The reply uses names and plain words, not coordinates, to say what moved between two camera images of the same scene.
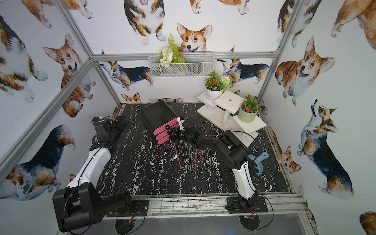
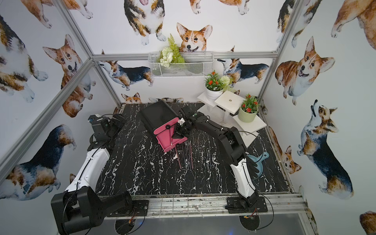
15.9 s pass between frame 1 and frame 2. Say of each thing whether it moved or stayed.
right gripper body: moved
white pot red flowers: stayed
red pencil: stayed
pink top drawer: stayed
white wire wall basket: stayed
